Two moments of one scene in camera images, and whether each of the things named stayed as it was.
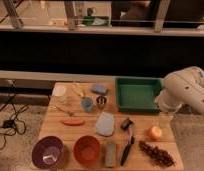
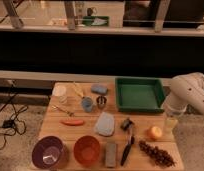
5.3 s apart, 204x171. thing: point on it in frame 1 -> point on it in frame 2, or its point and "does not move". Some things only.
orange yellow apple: x=154 y=133 does not move
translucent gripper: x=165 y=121 -> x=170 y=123
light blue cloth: x=105 y=124 does not move
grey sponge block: x=110 y=154 does not move
